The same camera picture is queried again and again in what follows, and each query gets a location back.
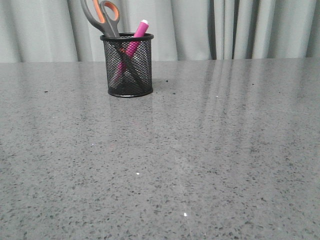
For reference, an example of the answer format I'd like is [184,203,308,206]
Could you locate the pink marker pen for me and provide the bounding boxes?
[115,19,149,81]

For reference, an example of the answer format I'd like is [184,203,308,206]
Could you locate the grey orange scissors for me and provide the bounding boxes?
[79,0,146,86]

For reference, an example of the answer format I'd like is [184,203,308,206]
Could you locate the black mesh pen bin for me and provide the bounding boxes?
[100,32,154,98]

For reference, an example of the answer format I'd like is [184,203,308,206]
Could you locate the grey curtain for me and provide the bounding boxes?
[0,0,320,63]

